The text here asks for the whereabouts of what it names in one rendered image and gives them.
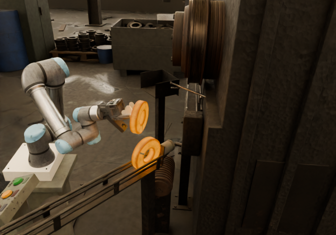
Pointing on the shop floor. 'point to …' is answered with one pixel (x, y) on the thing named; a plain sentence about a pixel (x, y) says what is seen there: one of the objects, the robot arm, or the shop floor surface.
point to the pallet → (81, 45)
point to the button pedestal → (17, 202)
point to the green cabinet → (31, 17)
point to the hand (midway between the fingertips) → (139, 113)
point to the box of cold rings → (142, 46)
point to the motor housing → (163, 195)
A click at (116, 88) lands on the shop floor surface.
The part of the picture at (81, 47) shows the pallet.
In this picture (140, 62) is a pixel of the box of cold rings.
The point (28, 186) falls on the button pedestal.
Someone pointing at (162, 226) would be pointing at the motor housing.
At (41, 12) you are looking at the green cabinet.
